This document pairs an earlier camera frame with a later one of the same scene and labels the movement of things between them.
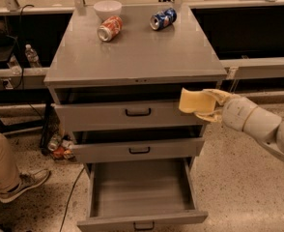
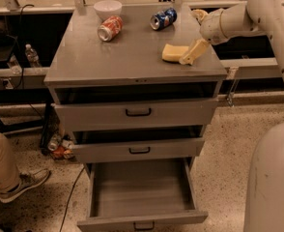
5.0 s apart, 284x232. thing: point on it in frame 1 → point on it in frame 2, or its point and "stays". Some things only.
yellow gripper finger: (221, 96) → (198, 14)
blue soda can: (162, 18) stays
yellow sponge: (196, 101) → (174, 53)
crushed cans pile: (61, 146) stays
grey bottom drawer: (137, 195) stays
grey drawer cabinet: (116, 74) stays
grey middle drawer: (161, 148) stays
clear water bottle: (32, 56) stays
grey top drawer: (128, 112) stays
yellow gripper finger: (214, 116) → (196, 48)
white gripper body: (238, 112) → (211, 27)
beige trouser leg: (2, 169) stays
